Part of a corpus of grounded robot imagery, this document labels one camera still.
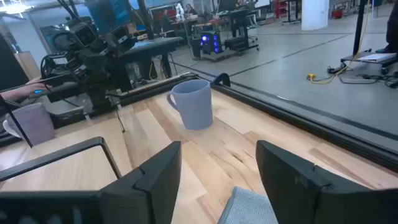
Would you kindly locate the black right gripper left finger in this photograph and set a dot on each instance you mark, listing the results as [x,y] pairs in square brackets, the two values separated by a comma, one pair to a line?
[149,193]

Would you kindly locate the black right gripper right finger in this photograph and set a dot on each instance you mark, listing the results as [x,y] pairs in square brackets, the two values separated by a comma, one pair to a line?
[311,199]

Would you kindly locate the blue-grey mug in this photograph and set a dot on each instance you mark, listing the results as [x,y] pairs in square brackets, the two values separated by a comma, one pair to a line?
[194,105]

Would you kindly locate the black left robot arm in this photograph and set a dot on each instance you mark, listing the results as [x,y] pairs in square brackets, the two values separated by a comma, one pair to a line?
[102,62]

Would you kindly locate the person's hand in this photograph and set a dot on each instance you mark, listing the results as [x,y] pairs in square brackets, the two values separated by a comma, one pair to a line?
[18,91]

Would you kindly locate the grey folded cloth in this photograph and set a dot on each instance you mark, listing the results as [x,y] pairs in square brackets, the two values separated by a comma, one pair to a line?
[245,208]

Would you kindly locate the computer monitor with blue screen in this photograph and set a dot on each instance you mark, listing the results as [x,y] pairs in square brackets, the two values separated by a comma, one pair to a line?
[109,12]

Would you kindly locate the black desk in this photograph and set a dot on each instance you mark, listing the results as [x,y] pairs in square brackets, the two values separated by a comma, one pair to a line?
[149,46]

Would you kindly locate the black hook clamp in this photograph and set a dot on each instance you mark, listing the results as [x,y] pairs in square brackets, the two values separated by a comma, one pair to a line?
[222,80]

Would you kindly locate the person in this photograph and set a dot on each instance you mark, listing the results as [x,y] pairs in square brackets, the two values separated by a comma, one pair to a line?
[392,28]
[189,9]

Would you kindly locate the computer tower with blue lights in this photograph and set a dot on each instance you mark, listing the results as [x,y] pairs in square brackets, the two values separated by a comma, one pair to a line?
[210,42]

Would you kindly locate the black upright pole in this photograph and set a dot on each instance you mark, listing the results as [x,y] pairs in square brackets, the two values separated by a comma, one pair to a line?
[360,28]

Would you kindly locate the black rolling workstation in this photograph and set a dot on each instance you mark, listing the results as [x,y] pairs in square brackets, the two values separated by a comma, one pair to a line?
[239,31]

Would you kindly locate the white pillar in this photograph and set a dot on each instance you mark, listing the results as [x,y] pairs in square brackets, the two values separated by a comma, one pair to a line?
[314,14]

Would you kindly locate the red cabinet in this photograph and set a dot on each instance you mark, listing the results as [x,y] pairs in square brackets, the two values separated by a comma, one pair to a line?
[280,7]

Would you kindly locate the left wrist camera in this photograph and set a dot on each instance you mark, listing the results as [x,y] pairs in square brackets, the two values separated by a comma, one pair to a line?
[83,35]

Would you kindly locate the wooden shelf with black frame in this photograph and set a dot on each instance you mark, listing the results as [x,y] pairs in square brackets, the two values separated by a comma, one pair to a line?
[62,174]

